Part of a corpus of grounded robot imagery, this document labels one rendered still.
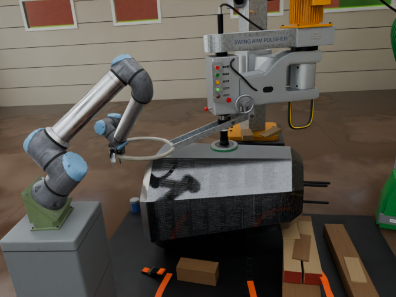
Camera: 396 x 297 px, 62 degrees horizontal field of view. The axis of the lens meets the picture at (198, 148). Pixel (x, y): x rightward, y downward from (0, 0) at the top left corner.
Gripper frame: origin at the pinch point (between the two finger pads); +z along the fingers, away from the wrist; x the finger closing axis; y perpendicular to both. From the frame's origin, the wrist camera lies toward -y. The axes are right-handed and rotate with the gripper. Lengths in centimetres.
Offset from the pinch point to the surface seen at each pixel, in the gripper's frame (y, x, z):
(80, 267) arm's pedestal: 62, -57, 23
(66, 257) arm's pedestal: 58, -62, 16
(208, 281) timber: 67, 30, 81
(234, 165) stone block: 57, 64, 2
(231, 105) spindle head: 42, 74, -39
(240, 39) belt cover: 44, 78, -86
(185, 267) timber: 51, 22, 74
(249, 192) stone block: 75, 61, 16
